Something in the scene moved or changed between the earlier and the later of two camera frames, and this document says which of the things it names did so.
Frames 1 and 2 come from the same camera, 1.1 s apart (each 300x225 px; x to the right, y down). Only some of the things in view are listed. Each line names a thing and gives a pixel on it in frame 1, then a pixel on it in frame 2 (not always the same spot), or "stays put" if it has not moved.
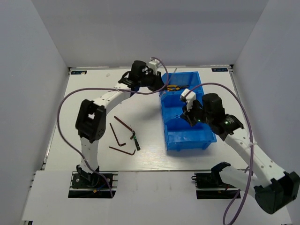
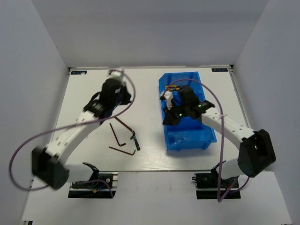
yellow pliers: [173, 87] stays put
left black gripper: [158, 81] to [128, 95]
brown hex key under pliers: [123, 123] stays put
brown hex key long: [123, 151] stays put
